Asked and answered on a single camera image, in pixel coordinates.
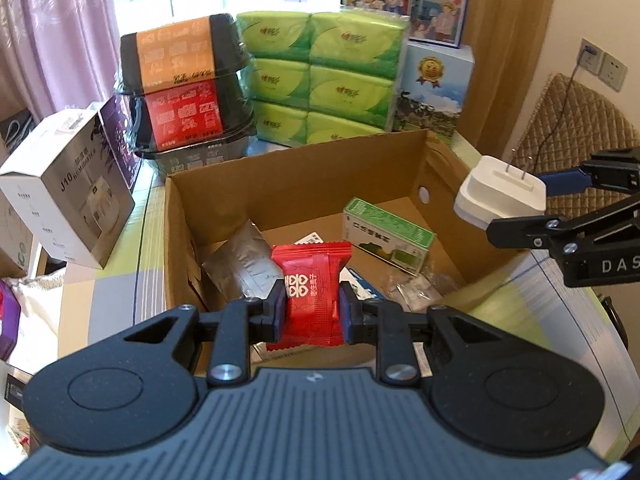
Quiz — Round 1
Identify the orange black noodle bowl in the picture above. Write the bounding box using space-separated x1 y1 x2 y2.
117 13 250 96

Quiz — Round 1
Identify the silver foil pouch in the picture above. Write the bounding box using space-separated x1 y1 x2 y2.
202 221 283 311

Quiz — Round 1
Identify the green white spray medicine box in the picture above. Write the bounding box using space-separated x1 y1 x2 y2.
343 197 436 275

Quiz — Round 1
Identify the white humidifier box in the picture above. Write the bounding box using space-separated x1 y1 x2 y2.
1 108 134 269

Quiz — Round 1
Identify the pink curtain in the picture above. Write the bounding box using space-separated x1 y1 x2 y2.
1 0 119 119

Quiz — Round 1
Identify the red candy wrapper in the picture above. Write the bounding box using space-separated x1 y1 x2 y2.
267 242 352 351

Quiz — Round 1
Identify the white power plug adapter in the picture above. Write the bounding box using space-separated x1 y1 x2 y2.
454 155 547 230

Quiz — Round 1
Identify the brown quilted chair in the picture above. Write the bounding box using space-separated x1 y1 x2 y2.
508 71 640 221

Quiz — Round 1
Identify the blue milk carton box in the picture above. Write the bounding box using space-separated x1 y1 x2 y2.
394 41 475 144

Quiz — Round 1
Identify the red black noodle bowl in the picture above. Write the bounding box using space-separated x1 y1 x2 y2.
128 72 254 154

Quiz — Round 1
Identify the wall socket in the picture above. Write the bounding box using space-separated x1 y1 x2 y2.
577 38 627 92

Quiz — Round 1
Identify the brown cardboard box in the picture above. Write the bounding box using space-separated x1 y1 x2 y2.
162 128 526 376

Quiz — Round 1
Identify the green tissue pack bundle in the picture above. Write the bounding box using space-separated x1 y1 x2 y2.
236 8 409 148

